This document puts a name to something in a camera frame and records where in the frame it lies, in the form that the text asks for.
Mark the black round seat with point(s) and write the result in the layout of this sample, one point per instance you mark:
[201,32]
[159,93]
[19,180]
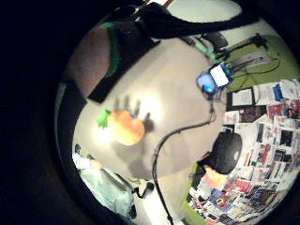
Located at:
[216,40]

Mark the device with blue lit screen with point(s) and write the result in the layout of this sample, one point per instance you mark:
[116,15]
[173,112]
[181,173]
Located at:
[217,76]

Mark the black tripod stand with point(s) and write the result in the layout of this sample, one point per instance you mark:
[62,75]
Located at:
[250,43]

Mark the orange plush carrot toy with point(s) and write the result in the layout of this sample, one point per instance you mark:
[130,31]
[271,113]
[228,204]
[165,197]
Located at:
[126,126]

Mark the black chair armrest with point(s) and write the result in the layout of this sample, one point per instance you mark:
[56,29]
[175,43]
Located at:
[146,190]

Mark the the person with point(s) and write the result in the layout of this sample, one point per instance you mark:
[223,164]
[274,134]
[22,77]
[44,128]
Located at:
[109,187]

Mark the wall of papers and posters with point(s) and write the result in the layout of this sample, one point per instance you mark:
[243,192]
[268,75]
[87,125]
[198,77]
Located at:
[265,150]

